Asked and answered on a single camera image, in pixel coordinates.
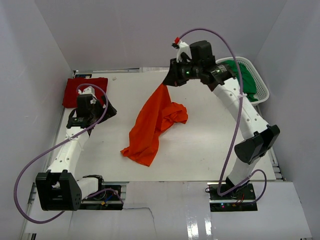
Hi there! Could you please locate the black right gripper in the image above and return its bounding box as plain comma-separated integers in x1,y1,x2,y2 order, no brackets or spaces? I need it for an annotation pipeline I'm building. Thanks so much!
162,57,202,88

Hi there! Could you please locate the orange t shirt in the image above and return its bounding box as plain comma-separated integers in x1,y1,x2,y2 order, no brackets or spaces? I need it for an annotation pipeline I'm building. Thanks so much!
120,84,188,167

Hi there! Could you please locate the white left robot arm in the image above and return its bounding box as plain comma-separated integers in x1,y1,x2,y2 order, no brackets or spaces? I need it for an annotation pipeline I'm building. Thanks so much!
35,92,117,211

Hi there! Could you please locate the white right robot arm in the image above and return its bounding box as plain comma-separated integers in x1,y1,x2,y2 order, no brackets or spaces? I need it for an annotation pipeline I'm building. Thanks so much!
162,38,280,200

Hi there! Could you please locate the folded dark red t shirt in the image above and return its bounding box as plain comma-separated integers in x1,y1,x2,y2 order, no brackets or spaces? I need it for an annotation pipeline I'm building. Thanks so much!
62,77,109,109

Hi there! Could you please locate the blue label sticker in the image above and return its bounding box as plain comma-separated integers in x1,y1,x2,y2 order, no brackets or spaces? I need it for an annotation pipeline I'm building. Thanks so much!
74,73,92,79

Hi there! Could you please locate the green t shirt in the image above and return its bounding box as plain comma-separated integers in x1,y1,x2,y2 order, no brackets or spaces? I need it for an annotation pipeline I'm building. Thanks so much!
222,60,258,102

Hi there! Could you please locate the white plastic laundry basket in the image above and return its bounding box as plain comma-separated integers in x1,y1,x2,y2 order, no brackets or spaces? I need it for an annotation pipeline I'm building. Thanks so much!
213,56,270,108

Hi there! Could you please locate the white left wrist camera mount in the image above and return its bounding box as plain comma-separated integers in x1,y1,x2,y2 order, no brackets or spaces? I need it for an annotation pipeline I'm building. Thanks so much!
77,86,98,105

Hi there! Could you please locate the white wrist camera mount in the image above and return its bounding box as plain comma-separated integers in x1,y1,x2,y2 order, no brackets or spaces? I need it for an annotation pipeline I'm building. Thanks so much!
77,86,98,105
172,37,191,63

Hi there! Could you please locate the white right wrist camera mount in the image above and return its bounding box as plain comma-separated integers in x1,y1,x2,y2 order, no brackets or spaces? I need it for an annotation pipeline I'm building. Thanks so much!
172,37,191,63

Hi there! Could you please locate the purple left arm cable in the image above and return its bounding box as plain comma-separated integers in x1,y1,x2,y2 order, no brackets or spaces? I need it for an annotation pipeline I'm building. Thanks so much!
13,83,125,223

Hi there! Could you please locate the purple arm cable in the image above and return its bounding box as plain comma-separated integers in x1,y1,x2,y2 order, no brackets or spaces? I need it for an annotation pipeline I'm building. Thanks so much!
179,28,268,205
13,83,125,223

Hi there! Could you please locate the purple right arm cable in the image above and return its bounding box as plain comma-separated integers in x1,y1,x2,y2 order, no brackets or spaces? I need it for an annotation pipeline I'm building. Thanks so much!
179,28,268,205

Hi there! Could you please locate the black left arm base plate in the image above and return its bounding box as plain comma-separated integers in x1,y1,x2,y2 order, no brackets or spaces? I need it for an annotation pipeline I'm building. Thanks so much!
79,182,127,211

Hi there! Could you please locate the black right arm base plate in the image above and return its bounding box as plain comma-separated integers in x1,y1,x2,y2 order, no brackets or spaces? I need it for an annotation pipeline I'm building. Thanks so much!
205,183,258,213

